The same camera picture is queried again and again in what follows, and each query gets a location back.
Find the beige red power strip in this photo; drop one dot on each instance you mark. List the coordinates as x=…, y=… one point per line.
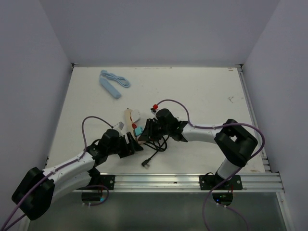
x=129, y=123

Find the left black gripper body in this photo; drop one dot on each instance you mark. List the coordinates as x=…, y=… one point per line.
x=121, y=144

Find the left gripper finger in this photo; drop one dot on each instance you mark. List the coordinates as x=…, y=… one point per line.
x=126, y=152
x=132, y=144

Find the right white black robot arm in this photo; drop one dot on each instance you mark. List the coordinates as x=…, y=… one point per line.
x=235, y=142

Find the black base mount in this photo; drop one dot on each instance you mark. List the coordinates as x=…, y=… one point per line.
x=96, y=178
x=209, y=180

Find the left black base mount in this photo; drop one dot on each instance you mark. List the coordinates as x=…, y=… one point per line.
x=96, y=178

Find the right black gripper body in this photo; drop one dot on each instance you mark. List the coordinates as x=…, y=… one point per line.
x=158, y=124

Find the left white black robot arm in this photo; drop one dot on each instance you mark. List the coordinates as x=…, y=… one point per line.
x=40, y=188

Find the aluminium mounting rail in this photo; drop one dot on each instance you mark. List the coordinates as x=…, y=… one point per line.
x=180, y=183

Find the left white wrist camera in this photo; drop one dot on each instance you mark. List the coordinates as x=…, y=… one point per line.
x=119, y=126

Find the white plug adapter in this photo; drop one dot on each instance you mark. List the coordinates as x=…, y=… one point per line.
x=135, y=116

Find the cyan plug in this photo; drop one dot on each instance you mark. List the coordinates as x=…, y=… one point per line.
x=137, y=131

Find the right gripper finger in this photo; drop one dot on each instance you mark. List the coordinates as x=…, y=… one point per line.
x=148, y=131
x=157, y=132

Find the right aluminium side rail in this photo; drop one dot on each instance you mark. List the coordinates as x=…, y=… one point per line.
x=263, y=155

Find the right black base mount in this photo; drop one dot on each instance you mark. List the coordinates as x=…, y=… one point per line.
x=209, y=180

